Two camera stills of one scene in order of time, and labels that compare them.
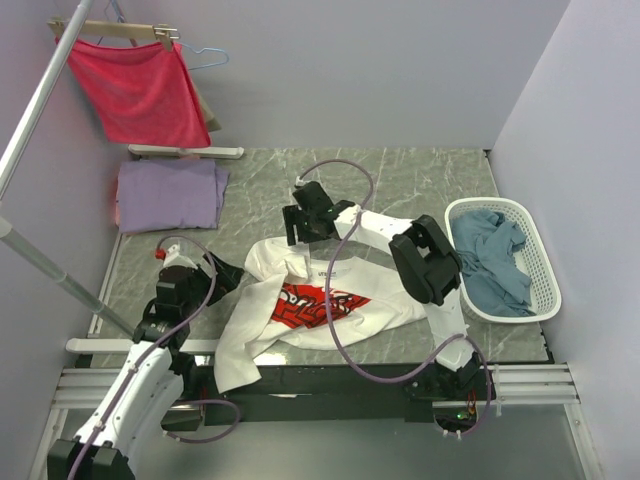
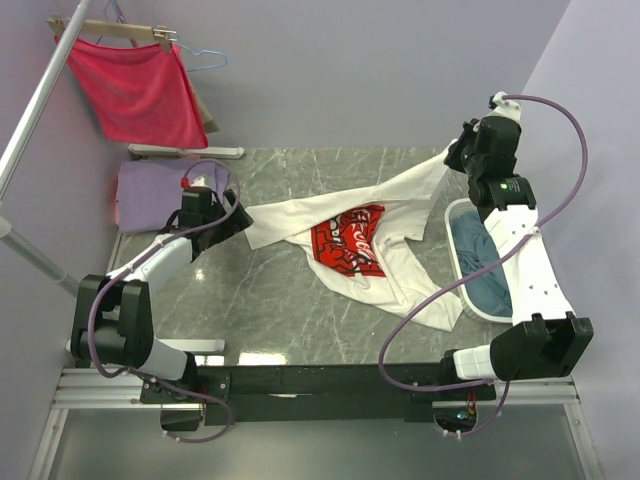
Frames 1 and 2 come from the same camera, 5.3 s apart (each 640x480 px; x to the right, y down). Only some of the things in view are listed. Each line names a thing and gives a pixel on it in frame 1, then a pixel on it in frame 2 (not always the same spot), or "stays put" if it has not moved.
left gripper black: [228, 276] → [235, 223]
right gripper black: [293, 215] → [452, 159]
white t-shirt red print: [279, 303] → [355, 236]
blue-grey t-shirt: [491, 277] stays put
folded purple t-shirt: [170, 194] stays put
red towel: [142, 94] stays put
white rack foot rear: [220, 152] stays put
